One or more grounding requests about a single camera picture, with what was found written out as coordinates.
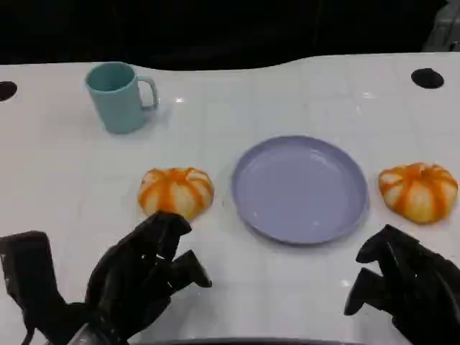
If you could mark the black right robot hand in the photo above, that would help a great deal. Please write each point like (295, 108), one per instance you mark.
(413, 280)

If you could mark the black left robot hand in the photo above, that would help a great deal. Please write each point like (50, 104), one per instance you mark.
(136, 266)

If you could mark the orange and white bread roll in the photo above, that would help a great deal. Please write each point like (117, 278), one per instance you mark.
(176, 190)
(418, 194)

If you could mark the lilac plate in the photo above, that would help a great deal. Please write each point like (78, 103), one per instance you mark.
(300, 190)

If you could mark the pale green mug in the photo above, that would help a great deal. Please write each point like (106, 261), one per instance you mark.
(116, 104)

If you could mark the black table grommet hole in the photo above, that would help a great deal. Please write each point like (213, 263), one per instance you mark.
(427, 78)
(6, 90)

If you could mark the grey background machine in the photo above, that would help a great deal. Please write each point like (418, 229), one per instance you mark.
(443, 28)

